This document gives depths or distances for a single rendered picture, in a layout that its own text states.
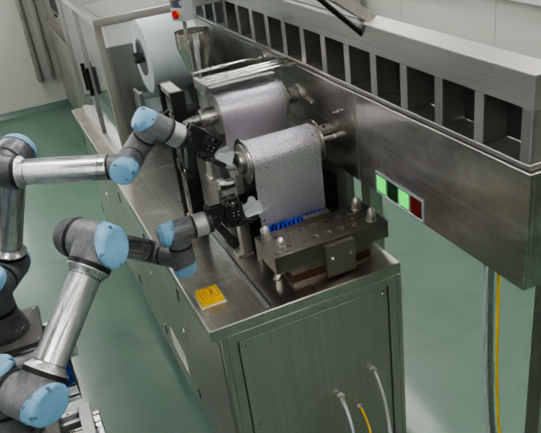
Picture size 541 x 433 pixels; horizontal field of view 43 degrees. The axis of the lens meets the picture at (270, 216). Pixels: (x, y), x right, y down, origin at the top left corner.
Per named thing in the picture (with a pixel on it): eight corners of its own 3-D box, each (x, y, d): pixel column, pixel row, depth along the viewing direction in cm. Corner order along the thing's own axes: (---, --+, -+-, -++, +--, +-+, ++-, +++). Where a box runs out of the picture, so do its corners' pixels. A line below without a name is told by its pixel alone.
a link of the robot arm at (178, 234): (159, 244, 214) (154, 220, 210) (191, 234, 217) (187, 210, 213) (166, 254, 207) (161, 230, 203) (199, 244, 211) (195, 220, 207)
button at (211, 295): (196, 297, 215) (194, 290, 214) (216, 289, 217) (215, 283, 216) (203, 307, 209) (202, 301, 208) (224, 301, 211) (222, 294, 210)
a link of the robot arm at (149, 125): (127, 120, 203) (142, 99, 200) (159, 135, 209) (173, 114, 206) (130, 135, 197) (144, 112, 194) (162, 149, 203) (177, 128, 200)
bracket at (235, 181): (232, 253, 236) (218, 173, 222) (249, 247, 238) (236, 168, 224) (237, 259, 232) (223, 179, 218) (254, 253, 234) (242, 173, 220)
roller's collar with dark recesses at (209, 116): (197, 125, 236) (194, 107, 233) (214, 121, 238) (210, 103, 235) (203, 131, 231) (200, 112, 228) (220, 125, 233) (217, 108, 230)
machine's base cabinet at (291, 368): (109, 237, 450) (76, 115, 410) (201, 210, 469) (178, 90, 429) (256, 532, 241) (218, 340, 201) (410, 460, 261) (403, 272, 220)
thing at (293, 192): (262, 229, 223) (254, 179, 215) (325, 210, 230) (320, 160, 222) (262, 230, 223) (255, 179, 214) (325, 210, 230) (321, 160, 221)
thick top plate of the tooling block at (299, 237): (256, 253, 221) (253, 236, 218) (362, 217, 233) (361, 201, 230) (276, 275, 207) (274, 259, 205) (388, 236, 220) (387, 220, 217)
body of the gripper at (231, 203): (244, 201, 211) (208, 212, 208) (247, 225, 215) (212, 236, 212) (235, 192, 218) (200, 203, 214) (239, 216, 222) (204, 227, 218)
